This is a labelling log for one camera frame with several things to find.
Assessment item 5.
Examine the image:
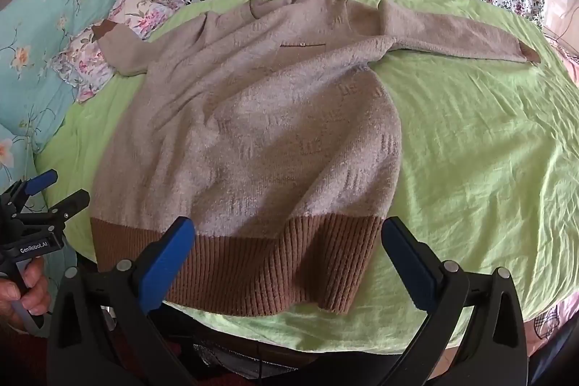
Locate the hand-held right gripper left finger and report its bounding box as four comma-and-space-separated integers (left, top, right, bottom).
46, 216, 196, 386

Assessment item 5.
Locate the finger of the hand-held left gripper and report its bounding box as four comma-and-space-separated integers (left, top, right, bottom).
20, 189, 91, 233
4, 169, 59, 215

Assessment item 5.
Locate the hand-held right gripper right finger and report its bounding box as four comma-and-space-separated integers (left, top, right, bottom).
381, 216, 529, 386

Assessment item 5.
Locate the beige knitted sweater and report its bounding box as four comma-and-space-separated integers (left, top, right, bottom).
89, 0, 542, 317

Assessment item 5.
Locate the person's left hand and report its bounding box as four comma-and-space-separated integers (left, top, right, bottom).
0, 256, 51, 326

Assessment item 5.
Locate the teal floral pillow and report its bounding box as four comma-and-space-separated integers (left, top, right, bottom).
0, 0, 136, 314

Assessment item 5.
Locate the light green bed sheet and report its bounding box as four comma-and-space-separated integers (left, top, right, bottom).
34, 0, 579, 357

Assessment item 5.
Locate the small ruffled floral pillow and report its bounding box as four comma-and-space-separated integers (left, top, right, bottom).
53, 0, 175, 104

